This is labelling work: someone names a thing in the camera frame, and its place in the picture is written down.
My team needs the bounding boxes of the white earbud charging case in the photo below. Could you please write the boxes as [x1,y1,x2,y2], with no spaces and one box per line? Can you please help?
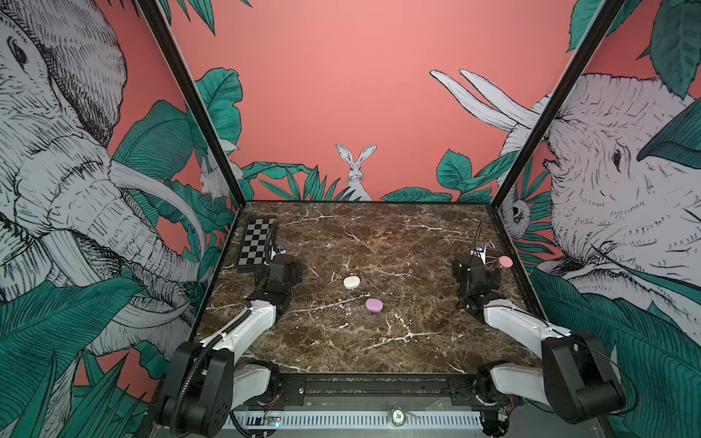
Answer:
[343,276,361,290]

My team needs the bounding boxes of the pink earbud charging case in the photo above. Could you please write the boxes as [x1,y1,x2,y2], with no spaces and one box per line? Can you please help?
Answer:
[364,299,384,313]

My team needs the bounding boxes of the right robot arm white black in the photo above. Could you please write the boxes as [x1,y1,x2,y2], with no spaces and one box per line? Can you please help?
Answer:
[452,246,626,424]

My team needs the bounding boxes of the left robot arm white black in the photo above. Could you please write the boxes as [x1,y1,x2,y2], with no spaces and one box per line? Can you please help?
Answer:
[154,216,302,437]

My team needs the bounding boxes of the black white checkerboard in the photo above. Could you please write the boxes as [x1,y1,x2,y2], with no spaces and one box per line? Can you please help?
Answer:
[235,216,277,273]

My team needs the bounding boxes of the white perforated cable duct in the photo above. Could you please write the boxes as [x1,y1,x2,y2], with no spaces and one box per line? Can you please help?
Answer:
[234,411,482,431]

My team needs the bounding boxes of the black right frame post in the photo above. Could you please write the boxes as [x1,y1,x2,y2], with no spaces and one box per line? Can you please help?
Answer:
[490,0,625,209]

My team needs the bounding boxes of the black frame post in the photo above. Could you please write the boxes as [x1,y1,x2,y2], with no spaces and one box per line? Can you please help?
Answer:
[490,0,625,209]
[137,0,246,208]

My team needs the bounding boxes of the black left frame post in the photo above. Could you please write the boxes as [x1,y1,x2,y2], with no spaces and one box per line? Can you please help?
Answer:
[137,0,246,208]

